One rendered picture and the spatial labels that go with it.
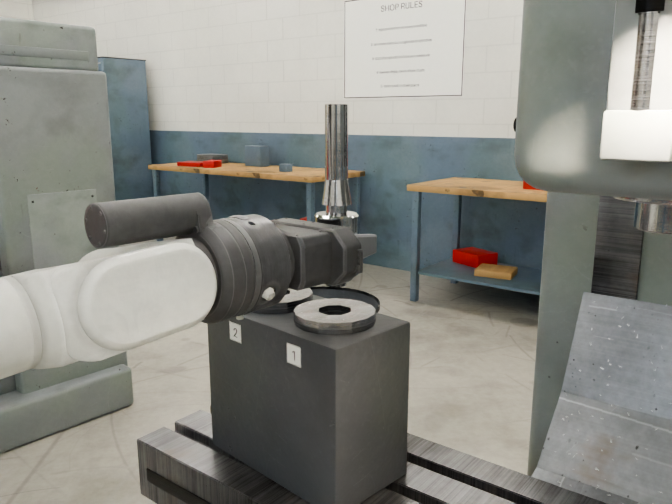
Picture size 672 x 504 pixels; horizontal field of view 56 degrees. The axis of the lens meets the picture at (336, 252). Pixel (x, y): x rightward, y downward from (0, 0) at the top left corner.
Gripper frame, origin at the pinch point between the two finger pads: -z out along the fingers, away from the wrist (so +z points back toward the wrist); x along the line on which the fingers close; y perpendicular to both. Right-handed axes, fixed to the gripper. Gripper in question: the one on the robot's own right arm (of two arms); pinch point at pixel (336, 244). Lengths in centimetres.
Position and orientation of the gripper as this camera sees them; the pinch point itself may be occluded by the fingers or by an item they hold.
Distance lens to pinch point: 66.5
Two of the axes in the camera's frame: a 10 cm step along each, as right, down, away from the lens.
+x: -7.5, -1.4, 6.5
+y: 0.0, 9.8, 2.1
